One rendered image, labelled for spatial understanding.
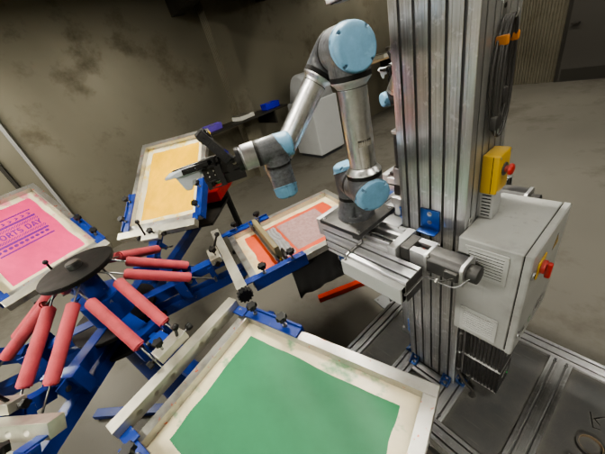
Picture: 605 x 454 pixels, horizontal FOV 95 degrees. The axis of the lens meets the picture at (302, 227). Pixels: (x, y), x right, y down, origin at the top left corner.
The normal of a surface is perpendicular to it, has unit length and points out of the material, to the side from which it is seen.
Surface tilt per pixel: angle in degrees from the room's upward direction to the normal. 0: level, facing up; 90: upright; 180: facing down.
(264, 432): 0
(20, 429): 58
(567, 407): 0
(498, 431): 0
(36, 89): 90
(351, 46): 83
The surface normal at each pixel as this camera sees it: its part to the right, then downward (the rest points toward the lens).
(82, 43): 0.62, 0.28
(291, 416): -0.25, -0.82
